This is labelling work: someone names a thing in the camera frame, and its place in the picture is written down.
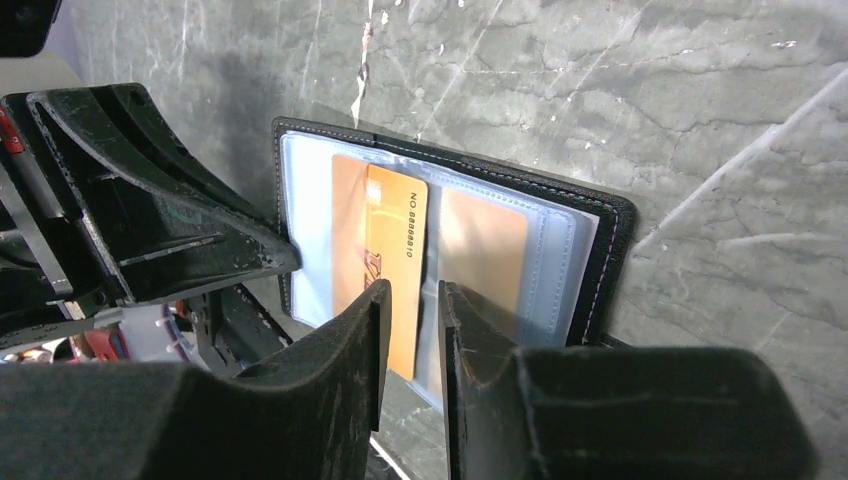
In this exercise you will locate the orange VIP credit card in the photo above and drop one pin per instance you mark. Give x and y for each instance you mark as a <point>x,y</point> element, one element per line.
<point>481,247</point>

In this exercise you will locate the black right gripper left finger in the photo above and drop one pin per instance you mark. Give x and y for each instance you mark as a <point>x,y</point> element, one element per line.
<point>305,412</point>

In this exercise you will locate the black card holder wallet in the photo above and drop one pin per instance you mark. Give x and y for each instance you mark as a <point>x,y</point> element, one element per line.
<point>539,257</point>

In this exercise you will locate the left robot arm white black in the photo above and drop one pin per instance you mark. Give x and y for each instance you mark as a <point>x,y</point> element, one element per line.
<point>226,329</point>

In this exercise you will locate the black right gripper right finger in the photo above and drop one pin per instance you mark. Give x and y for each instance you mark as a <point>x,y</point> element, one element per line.
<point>519,412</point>

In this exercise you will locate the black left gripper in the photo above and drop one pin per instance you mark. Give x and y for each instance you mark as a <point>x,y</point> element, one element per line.
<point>103,206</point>

